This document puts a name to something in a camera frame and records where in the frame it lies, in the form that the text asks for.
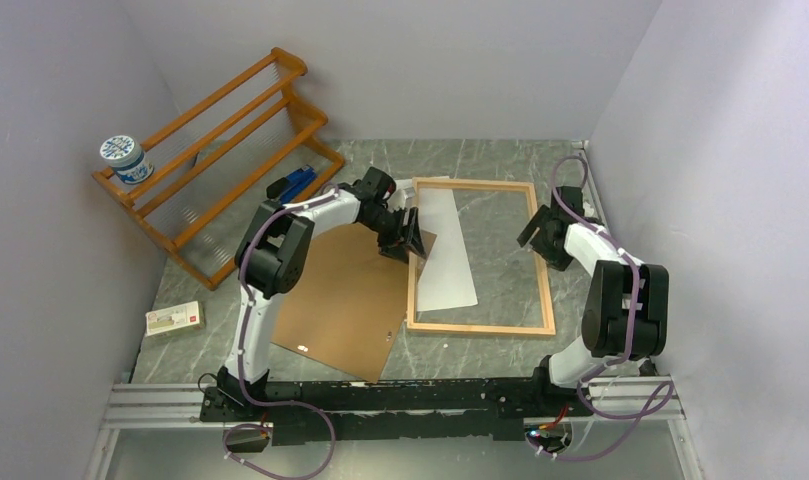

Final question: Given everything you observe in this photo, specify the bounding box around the clear acrylic sheet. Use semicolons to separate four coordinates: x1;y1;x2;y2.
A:
416;190;543;327

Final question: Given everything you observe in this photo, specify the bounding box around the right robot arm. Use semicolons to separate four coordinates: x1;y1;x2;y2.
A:
517;186;669;415

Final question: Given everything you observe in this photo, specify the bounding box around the orange wooden rack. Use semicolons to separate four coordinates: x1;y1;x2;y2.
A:
92;48;345;290

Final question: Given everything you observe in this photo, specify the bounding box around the blue stapler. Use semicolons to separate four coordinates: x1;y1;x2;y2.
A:
266;165;317;204

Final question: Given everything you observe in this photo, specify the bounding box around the black base bar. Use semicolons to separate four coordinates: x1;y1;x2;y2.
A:
199;370;592;446

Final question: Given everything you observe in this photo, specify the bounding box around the brown backing board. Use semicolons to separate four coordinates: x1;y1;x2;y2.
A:
272;224;409;382

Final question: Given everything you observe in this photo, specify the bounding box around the blue white jar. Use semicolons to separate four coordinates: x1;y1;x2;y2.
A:
99;135;155;185

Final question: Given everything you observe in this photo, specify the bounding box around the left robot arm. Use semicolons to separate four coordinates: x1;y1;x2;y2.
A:
216;167;427;420

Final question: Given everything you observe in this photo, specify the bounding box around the light wooden picture frame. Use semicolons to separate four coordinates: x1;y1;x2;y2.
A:
405;177;556;336

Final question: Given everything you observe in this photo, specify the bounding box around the small white red box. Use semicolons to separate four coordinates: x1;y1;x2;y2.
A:
145;301;205;338

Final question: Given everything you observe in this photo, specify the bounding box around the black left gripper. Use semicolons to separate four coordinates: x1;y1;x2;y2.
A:
361;206;426;265

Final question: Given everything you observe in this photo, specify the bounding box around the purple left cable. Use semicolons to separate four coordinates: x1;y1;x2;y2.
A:
221;185;342;480

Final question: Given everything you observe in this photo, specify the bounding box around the white photo paper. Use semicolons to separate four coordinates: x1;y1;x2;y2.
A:
395;179;478;312

